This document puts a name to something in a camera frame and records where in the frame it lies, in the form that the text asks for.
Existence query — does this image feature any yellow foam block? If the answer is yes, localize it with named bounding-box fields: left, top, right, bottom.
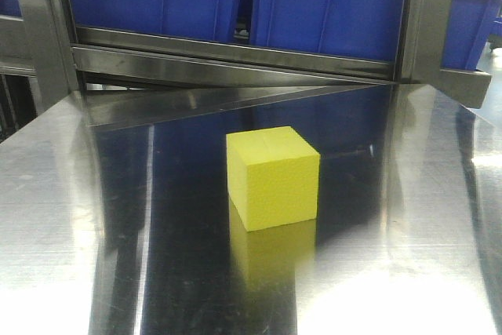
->
left=225, top=126, right=320, bottom=231

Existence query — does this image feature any blue plastic bin middle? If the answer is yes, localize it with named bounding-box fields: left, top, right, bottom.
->
left=250, top=0, right=403, bottom=61

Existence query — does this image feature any blue plastic bin right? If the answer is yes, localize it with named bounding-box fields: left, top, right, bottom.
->
left=442, top=0, right=501, bottom=71

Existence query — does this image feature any stainless steel shelf frame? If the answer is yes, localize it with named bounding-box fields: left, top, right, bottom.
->
left=1, top=0, right=491, bottom=113

